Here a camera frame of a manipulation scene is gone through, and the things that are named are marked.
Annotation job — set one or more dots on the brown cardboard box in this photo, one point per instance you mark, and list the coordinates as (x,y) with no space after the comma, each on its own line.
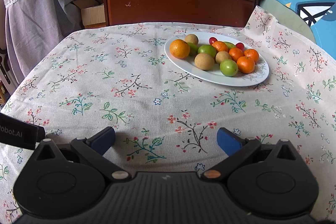
(93,15)

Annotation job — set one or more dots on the red cherry tomato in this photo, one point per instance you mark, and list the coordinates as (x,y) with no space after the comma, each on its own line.
(239,45)
(212,40)

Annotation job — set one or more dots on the floral tablecloth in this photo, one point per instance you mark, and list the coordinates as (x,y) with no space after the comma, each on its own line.
(105,82)

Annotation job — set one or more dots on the lilac checked cloth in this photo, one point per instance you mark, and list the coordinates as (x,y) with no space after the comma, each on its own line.
(36,29)

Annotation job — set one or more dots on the white plate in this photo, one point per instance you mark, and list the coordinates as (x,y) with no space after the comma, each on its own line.
(183,66)

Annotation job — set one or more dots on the pale green bedding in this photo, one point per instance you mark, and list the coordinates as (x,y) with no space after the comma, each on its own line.
(283,16)

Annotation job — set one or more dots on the small brown round fruit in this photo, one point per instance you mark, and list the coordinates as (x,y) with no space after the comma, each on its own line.
(191,39)

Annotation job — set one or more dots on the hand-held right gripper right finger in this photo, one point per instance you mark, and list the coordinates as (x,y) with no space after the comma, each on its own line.
(229,141)

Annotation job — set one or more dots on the green jujube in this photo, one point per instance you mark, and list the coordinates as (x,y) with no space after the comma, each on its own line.
(193,49)
(231,45)
(229,67)
(206,49)

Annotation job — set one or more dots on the orange mandarin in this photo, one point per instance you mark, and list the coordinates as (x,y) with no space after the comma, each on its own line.
(179,48)
(251,55)
(220,46)
(235,54)
(245,64)

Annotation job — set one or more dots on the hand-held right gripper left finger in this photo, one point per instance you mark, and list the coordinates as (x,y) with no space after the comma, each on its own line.
(102,140)

